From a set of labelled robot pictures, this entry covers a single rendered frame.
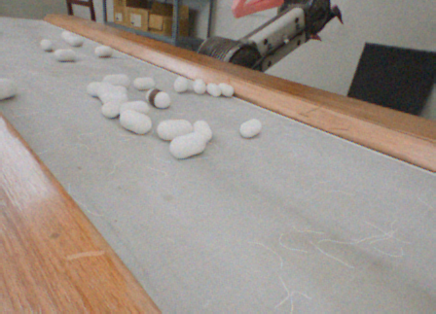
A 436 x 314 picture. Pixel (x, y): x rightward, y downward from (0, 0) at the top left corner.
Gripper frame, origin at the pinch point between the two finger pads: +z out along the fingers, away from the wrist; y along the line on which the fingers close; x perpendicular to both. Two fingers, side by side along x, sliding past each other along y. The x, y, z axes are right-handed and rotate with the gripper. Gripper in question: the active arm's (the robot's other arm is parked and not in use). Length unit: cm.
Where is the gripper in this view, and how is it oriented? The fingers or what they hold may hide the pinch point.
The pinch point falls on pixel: (237, 10)
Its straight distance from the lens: 46.2
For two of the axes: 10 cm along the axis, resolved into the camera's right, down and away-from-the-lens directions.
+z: -6.3, 7.4, -2.3
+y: 6.8, 3.8, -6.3
